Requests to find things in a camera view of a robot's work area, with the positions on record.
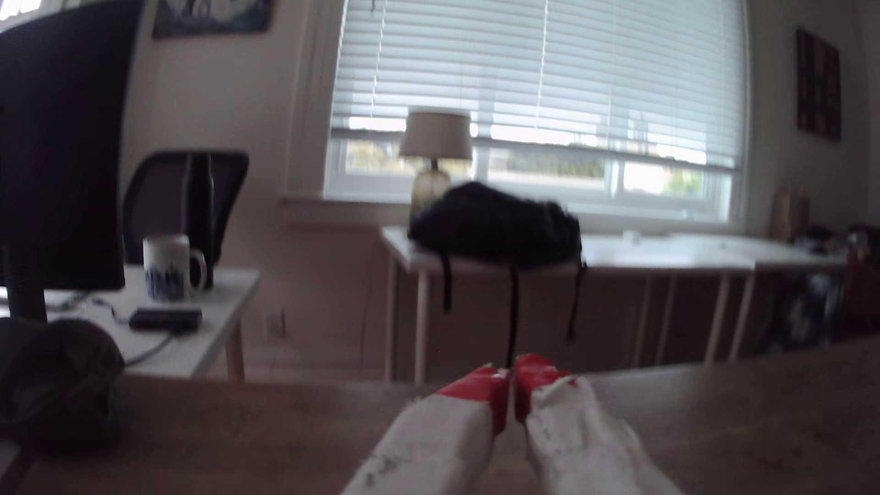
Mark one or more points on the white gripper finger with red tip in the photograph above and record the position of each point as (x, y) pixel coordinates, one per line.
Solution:
(440, 440)
(577, 440)

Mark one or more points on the white long table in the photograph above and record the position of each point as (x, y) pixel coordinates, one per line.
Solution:
(653, 256)
(790, 258)

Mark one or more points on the white desk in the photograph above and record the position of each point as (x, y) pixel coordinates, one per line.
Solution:
(220, 302)

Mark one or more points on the dark patterned bag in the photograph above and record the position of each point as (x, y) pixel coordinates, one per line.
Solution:
(808, 309)

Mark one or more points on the small black hub box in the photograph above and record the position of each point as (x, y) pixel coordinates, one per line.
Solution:
(165, 320)

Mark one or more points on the table lamp, beige shade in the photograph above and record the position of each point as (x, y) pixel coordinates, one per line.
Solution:
(436, 136)

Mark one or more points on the tan wooden container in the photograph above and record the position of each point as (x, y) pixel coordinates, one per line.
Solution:
(789, 214)

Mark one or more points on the brown wooden chair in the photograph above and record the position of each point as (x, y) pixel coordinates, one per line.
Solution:
(863, 289)

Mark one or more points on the white mug, blue print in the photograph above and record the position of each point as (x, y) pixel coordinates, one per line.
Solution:
(165, 268)

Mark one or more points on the tall black bottle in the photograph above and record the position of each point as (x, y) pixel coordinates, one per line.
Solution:
(199, 206)

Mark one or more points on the black mesh office chair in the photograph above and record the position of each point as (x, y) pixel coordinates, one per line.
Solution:
(155, 199)

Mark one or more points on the dark round bundle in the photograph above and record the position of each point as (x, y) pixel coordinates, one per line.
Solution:
(58, 385)

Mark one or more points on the black computer monitor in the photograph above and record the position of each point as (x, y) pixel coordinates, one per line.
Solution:
(62, 137)

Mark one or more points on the white window frame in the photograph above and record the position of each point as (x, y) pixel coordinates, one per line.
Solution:
(550, 187)

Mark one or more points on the dark patterned wall hanging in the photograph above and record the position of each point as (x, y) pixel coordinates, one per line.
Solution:
(818, 82)

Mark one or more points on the dark framed wall picture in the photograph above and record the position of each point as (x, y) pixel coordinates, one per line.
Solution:
(213, 15)

